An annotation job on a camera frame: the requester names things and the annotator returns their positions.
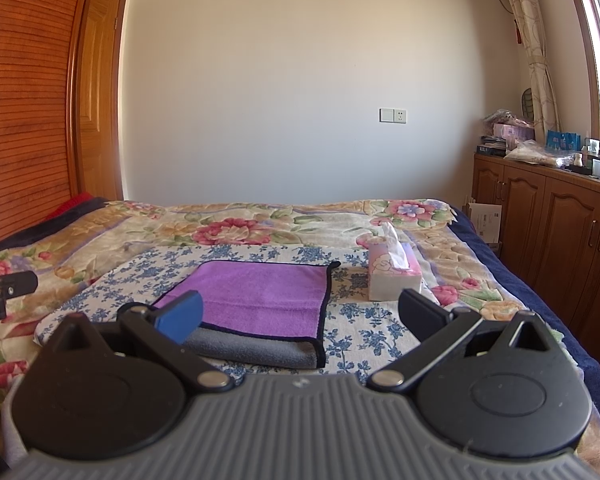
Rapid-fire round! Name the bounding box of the purple and grey microfibre towel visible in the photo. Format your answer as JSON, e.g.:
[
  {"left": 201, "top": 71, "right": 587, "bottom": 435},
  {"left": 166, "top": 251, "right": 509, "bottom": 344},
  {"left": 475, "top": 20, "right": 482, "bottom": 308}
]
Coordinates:
[{"left": 155, "top": 260, "right": 340, "bottom": 370}]

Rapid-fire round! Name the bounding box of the floral quilt bedspread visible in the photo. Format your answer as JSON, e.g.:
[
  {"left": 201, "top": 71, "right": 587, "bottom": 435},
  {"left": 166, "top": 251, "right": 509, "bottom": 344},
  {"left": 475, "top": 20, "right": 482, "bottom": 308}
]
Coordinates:
[{"left": 0, "top": 200, "right": 600, "bottom": 479}]

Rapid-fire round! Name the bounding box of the pink tissue box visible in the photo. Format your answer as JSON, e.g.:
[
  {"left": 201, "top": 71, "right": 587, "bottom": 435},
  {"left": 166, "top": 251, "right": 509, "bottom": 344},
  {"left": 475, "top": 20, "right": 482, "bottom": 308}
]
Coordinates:
[{"left": 367, "top": 222, "right": 422, "bottom": 302}]

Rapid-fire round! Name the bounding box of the blue floral white cloth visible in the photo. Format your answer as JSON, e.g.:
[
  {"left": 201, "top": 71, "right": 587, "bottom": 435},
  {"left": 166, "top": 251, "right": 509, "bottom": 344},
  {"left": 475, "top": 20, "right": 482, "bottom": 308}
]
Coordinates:
[{"left": 34, "top": 245, "right": 418, "bottom": 380}]

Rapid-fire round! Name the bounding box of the red pillow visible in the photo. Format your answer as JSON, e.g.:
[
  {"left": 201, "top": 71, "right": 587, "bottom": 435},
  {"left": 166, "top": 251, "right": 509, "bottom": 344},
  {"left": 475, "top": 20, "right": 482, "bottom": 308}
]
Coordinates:
[{"left": 44, "top": 192, "right": 94, "bottom": 221}]

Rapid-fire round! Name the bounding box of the white paper bag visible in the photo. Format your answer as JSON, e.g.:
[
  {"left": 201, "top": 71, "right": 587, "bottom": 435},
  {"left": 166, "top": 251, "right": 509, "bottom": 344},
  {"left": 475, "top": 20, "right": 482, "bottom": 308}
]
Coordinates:
[{"left": 465, "top": 203, "right": 502, "bottom": 244}]

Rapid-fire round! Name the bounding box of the wooden sideboard cabinet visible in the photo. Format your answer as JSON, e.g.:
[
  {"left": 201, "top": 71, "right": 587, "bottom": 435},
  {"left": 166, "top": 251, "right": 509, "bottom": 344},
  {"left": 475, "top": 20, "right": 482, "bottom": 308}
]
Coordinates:
[{"left": 471, "top": 155, "right": 600, "bottom": 362}]

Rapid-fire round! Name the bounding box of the dark book stack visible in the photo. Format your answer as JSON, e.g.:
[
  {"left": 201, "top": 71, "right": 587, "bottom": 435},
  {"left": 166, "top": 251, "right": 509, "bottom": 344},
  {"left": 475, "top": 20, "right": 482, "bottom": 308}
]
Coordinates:
[{"left": 476, "top": 136, "right": 507, "bottom": 157}]

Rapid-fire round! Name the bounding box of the navy blue bed blanket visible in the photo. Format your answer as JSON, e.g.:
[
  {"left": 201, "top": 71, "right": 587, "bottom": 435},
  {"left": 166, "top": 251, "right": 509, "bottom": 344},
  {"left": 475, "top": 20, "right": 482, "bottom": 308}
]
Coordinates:
[{"left": 444, "top": 199, "right": 600, "bottom": 411}]

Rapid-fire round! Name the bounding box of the beige plastic bag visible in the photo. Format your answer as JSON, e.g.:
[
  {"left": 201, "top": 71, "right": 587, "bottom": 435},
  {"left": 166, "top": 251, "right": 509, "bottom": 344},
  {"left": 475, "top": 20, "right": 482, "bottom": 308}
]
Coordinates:
[{"left": 505, "top": 140, "right": 573, "bottom": 168}]

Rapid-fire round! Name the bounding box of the pink gift box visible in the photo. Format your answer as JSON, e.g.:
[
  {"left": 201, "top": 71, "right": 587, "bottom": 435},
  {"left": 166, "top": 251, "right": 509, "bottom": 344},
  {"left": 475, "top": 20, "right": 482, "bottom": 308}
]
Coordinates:
[{"left": 493, "top": 124, "right": 535, "bottom": 142}]

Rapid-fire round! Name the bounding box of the wooden door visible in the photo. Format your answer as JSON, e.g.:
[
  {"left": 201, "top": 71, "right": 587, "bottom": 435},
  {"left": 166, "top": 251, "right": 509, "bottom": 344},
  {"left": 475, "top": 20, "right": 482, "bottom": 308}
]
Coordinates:
[{"left": 76, "top": 0, "right": 125, "bottom": 200}]

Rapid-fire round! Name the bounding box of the blue patterned box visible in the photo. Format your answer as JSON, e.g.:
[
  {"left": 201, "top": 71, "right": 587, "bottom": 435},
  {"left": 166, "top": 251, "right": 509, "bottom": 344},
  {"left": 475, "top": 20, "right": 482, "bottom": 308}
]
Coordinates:
[{"left": 545, "top": 130, "right": 582, "bottom": 152}]

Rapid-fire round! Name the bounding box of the green woven fan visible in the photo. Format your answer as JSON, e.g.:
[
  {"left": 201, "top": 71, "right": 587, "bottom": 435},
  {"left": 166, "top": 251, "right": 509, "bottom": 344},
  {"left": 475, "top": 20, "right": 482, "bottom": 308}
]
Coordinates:
[{"left": 520, "top": 88, "right": 534, "bottom": 122}]

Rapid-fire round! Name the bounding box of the wooden slatted headboard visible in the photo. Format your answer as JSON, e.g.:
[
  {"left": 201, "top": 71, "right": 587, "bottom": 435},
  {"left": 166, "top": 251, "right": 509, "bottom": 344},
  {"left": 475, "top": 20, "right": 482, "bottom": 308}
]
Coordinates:
[{"left": 0, "top": 0, "right": 86, "bottom": 240}]

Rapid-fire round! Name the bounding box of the patterned beige curtain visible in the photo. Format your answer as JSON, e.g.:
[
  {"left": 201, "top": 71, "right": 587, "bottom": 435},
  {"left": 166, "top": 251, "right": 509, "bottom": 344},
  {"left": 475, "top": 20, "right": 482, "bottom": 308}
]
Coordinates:
[{"left": 508, "top": 0, "right": 559, "bottom": 143}]

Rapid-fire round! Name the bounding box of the white wall socket plate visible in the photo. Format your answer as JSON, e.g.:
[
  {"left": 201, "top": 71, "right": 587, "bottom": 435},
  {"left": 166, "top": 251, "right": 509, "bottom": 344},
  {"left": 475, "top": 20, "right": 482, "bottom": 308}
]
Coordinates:
[{"left": 379, "top": 107, "right": 407, "bottom": 124}]

